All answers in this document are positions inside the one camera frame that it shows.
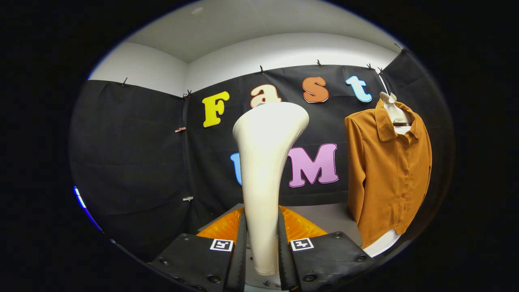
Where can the grey cabinet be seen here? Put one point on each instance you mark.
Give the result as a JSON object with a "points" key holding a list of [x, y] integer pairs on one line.
{"points": [[324, 219]]}

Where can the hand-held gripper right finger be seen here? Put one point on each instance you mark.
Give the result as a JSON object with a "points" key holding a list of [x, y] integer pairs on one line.
{"points": [[324, 259]]}

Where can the white clothes hanger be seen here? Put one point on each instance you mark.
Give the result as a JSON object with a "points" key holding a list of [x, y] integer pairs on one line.
{"points": [[393, 109]]}

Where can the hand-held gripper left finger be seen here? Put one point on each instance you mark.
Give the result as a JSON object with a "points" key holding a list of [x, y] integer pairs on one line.
{"points": [[202, 259]]}

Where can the orange button shirt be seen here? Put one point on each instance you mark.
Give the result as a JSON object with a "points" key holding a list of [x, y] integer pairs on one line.
{"points": [[385, 182]]}

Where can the white garment steamer head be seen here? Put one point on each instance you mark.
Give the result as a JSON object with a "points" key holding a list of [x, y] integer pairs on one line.
{"points": [[263, 162]]}

